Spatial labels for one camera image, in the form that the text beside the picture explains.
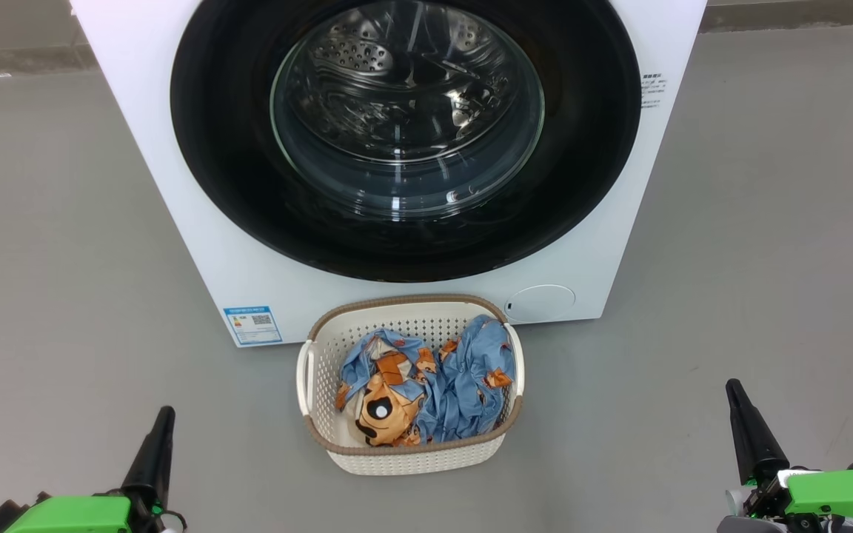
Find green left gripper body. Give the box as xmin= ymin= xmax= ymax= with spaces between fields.
xmin=4 ymin=495 xmax=187 ymax=533

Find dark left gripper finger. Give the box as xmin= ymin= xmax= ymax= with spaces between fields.
xmin=121 ymin=406 xmax=176 ymax=512

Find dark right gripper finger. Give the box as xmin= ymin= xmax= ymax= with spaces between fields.
xmin=726 ymin=379 xmax=790 ymax=486

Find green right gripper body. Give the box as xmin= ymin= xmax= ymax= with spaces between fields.
xmin=719 ymin=470 xmax=853 ymax=533

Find dark washing machine door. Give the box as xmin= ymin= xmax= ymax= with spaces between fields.
xmin=170 ymin=0 xmax=642 ymax=284

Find blue garment small orange prints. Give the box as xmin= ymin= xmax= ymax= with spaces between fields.
xmin=415 ymin=315 xmax=518 ymax=445

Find white front-load washing machine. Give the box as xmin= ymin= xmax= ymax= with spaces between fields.
xmin=70 ymin=0 xmax=709 ymax=349

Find stainless steel washing machine drum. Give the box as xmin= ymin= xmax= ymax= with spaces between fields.
xmin=275 ymin=0 xmax=542 ymax=167

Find blue energy label sticker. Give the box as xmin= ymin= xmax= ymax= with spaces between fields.
xmin=223 ymin=305 xmax=284 ymax=346

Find cream perforated laundry basket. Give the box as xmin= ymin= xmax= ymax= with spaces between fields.
xmin=296 ymin=294 xmax=525 ymax=476

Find round white filter cover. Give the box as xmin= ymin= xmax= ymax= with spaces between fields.
xmin=504 ymin=284 xmax=577 ymax=324

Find small printed text sticker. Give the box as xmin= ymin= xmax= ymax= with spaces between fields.
xmin=641 ymin=72 xmax=666 ymax=110

